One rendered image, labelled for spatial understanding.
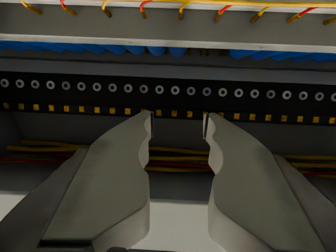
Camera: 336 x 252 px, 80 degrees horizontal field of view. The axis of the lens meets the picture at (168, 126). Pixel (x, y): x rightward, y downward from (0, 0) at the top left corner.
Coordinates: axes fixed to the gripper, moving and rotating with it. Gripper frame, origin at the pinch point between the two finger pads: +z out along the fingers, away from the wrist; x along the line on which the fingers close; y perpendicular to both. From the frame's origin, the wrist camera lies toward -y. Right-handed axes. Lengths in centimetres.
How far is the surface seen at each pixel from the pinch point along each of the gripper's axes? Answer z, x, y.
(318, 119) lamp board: 13.1, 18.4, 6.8
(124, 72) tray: 14.5, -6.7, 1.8
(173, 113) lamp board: 13.1, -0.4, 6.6
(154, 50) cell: 7.7, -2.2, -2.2
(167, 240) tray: -1.1, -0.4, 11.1
